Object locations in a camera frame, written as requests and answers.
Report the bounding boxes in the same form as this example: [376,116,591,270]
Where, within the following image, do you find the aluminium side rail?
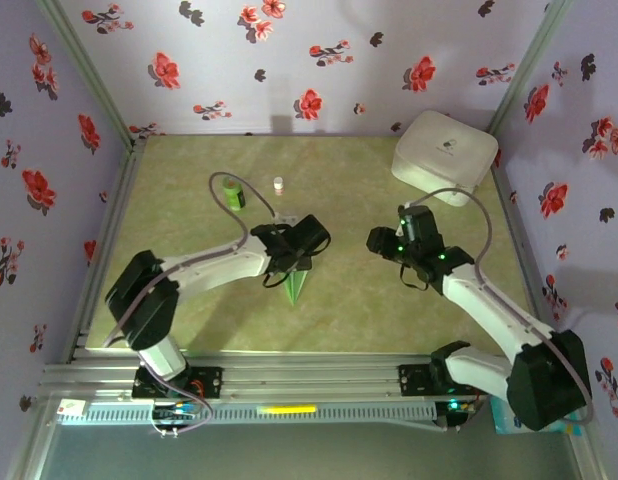
[63,137,149,364]
[490,167,566,360]

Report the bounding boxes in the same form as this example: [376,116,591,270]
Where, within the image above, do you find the grey right arm cable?
[403,187,595,434]

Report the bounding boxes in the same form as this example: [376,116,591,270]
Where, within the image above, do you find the aluminium frame cross rail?
[38,352,588,401]

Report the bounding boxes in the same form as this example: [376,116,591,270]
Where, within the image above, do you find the grey slotted cable duct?
[56,402,438,426]

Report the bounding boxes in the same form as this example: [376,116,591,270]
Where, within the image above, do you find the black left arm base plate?
[132,366,224,400]

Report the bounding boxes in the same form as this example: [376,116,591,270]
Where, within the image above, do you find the white zippered case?
[391,109,500,209]

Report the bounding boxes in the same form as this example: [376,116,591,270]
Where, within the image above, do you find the controller with coloured wires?
[151,397,205,426]

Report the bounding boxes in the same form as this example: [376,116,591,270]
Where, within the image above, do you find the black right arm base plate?
[397,363,490,399]

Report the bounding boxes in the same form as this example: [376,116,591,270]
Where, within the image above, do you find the controller with green light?
[436,397,483,431]

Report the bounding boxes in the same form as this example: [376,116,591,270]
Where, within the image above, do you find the grey left arm cable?
[102,171,280,440]

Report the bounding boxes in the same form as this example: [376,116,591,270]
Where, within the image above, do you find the white tag with red mark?
[57,398,89,419]

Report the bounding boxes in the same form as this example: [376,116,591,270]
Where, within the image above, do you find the yellow label strip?
[257,404,318,415]

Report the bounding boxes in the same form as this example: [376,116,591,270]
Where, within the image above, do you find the light green paper sheet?
[281,257,313,307]

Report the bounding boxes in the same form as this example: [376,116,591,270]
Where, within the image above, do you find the blue wet wipes packet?
[490,397,584,437]

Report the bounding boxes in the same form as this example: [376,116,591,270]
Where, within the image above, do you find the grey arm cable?
[102,171,280,440]
[403,187,595,434]

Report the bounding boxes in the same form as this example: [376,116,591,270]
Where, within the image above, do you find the aluminium corner post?
[36,0,148,151]
[487,0,574,136]

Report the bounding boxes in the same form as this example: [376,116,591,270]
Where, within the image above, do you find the green cylindrical bottle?
[221,174,248,211]

